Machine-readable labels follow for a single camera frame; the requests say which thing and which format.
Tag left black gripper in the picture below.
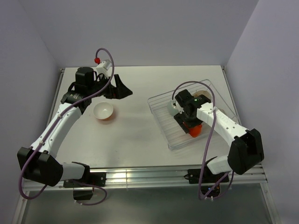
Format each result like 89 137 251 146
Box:
88 74 132 99

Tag pale green bowl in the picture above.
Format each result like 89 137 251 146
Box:
167 101 179 117

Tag white bowl orange outside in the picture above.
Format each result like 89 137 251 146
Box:
93 102 115 121

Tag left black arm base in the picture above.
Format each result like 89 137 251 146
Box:
63 172 107 206

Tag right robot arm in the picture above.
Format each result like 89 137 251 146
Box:
174 90 264 182

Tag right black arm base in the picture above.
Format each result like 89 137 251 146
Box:
183 168 231 196

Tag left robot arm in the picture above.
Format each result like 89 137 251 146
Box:
17 67 133 187

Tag clear plastic dish rack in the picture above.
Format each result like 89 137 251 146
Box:
147 79 241 151

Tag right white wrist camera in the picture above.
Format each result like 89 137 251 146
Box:
171 100 183 113

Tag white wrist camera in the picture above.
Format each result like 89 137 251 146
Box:
171 100 183 113
94 57 112 78

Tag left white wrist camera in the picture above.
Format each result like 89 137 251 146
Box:
94 57 112 78

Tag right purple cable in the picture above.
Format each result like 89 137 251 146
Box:
172 81 235 201

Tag purple cable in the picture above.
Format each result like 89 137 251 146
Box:
172 81 235 201
18 48 115 206

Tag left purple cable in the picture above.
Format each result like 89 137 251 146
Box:
18 48 115 206

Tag aluminium rail frame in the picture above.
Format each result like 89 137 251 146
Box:
13 67 281 224

